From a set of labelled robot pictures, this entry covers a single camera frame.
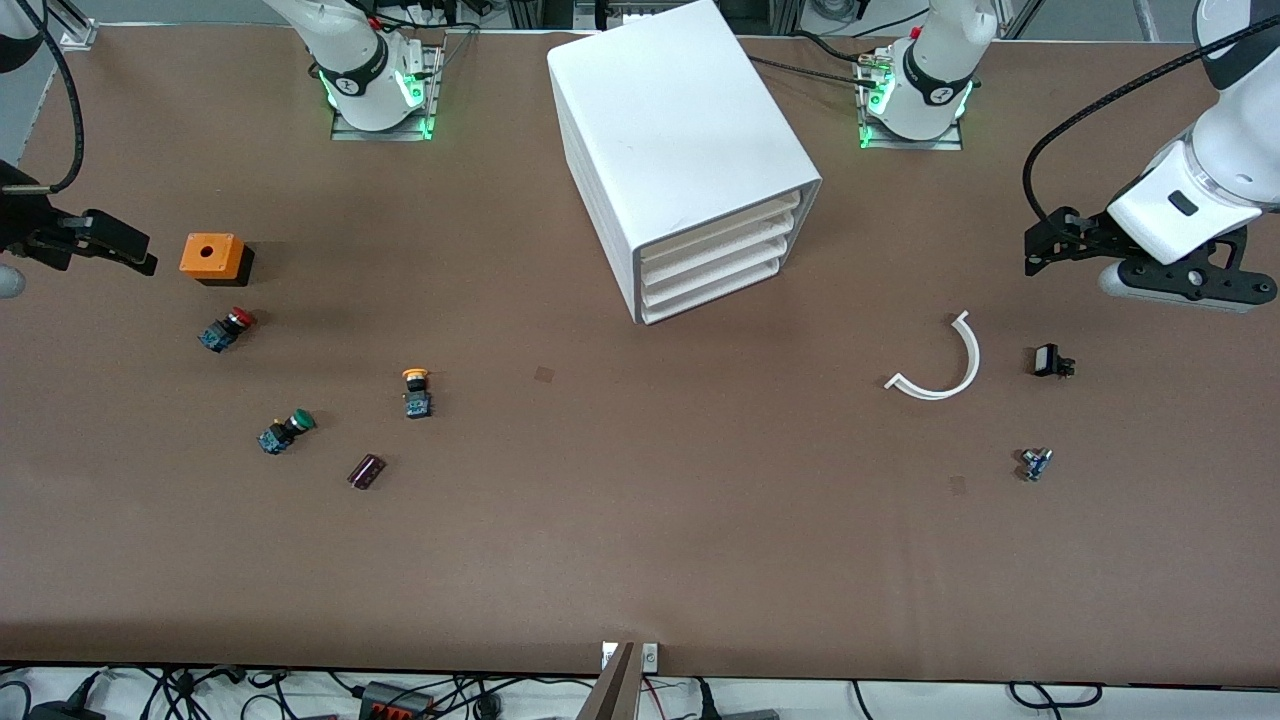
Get aluminium frame post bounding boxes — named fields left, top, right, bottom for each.
left=38, top=0, right=98, bottom=51

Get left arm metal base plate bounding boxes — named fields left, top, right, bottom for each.
left=858, top=45, right=966, bottom=153

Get black power strip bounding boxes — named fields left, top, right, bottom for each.
left=360, top=682, right=436, bottom=720

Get black base cable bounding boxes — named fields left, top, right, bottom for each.
left=790, top=30, right=866, bottom=66
left=745, top=55, right=886, bottom=93

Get white drawer cabinet shell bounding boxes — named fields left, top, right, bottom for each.
left=547, top=0, right=823, bottom=326

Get red push button switch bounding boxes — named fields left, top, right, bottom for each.
left=197, top=307, right=256, bottom=354

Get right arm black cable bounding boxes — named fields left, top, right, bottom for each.
left=0, top=0, right=86, bottom=196

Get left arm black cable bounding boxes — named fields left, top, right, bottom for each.
left=1022, top=42, right=1280, bottom=223

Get orange button enclosure box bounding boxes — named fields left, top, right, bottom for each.
left=179, top=233, right=255, bottom=288

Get white scuffed cabinet drawer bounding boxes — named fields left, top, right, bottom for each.
left=640, top=188, right=809, bottom=284

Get green push button switch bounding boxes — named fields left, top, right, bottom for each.
left=257, top=408, right=317, bottom=457

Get looped black floor cable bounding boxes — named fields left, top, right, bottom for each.
left=1008, top=680, right=1104, bottom=711

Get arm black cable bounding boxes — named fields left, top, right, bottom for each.
left=1022, top=42, right=1280, bottom=223
left=0, top=0, right=86, bottom=196

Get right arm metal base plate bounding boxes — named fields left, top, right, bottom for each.
left=330, top=40, right=446, bottom=143

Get white curved plastic strip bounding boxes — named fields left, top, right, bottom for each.
left=885, top=310, right=982, bottom=402

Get grey camera stand bar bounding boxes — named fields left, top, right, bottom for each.
left=577, top=642, right=643, bottom=720

